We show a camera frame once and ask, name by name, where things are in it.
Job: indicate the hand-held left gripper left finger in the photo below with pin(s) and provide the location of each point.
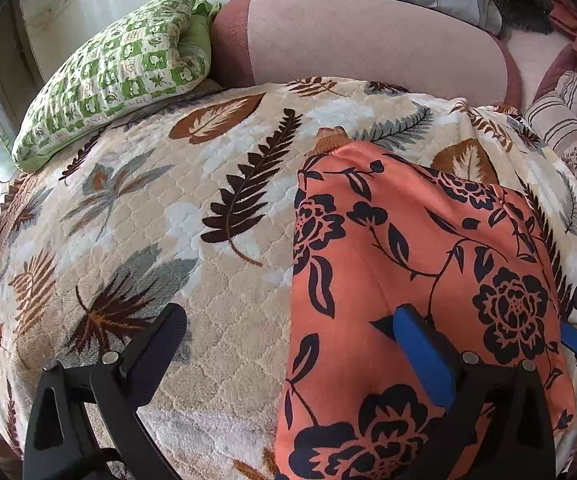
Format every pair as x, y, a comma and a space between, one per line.
161, 345

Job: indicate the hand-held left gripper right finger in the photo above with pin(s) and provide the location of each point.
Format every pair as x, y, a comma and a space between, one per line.
421, 355

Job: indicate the orange floral garment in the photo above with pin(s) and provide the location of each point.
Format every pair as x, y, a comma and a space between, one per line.
368, 260

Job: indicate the leaf-printed blanket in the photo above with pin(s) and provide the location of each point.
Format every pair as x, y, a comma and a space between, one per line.
168, 200

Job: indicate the striped cushion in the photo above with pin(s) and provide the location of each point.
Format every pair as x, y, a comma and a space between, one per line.
568, 120

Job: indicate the brown embroidered garment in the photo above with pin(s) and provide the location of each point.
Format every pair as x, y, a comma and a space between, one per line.
331, 139

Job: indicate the green checked pillow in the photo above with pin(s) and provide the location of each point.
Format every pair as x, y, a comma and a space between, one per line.
118, 75

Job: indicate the pink bolster cushion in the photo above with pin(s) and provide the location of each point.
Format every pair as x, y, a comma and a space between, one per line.
343, 40

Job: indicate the wooden window frame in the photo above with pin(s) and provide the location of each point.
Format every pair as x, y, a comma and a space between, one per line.
8, 70

